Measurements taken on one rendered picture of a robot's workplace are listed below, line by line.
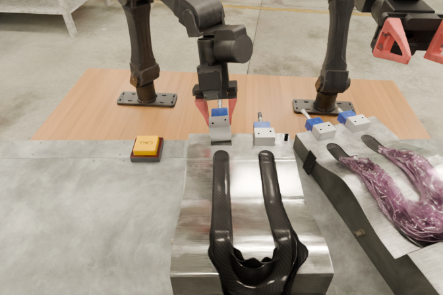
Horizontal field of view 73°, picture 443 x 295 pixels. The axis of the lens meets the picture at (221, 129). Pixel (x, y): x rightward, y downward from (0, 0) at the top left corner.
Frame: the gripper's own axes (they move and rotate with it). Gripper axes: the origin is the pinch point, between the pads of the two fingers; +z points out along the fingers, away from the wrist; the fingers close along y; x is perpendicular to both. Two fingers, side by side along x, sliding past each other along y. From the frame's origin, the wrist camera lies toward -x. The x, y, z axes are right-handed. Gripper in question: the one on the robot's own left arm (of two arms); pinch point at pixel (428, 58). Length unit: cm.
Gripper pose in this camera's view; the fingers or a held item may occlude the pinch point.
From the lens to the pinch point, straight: 55.8
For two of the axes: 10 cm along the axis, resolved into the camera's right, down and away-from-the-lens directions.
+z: -0.8, 6.9, -7.2
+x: 0.0, 7.2, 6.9
